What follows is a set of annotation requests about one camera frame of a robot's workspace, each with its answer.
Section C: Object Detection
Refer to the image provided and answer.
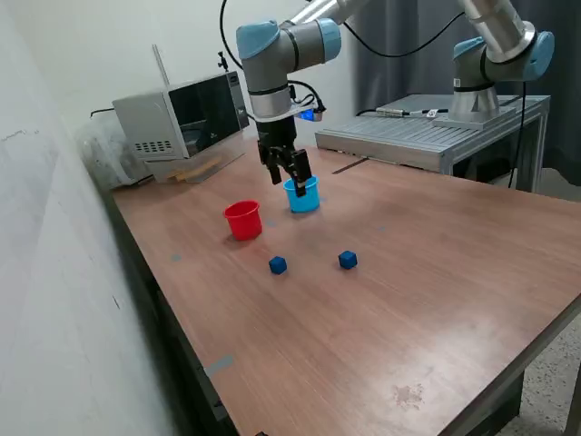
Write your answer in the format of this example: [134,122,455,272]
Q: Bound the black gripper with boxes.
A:
[254,114,312,197]

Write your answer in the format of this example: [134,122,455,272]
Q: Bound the aluminium robot base platform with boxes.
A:
[315,94,551,194]

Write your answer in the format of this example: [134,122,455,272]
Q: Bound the blue plastic cup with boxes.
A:
[282,175,321,213]

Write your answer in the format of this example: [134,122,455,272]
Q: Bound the dark flat strip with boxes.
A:
[331,156,369,175]

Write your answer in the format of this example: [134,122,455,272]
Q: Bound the clear plastic box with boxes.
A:
[147,131,249,185]

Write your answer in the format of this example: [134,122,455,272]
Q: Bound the red plastic cup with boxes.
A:
[222,199,263,241]

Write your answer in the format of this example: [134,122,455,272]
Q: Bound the tan wooden pieces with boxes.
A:
[165,156,224,183]

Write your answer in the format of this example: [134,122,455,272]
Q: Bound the silver microwave oven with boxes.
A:
[112,70,251,161]

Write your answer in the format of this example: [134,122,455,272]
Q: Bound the thin metal rod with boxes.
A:
[152,44,172,87]

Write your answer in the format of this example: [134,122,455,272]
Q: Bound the crumpled clear plastic bundle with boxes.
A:
[74,113,155,192]

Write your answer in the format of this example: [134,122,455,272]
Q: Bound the large grey tape patch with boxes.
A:
[203,355,235,378]

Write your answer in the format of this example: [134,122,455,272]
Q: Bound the wrist camera blue light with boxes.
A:
[290,97,328,124]

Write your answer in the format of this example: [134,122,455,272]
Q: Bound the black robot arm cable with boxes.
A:
[219,0,467,69]

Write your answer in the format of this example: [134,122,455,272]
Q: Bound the black cable white tag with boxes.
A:
[355,107,451,118]

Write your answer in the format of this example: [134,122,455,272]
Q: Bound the black hanging cable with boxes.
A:
[506,80,531,190]

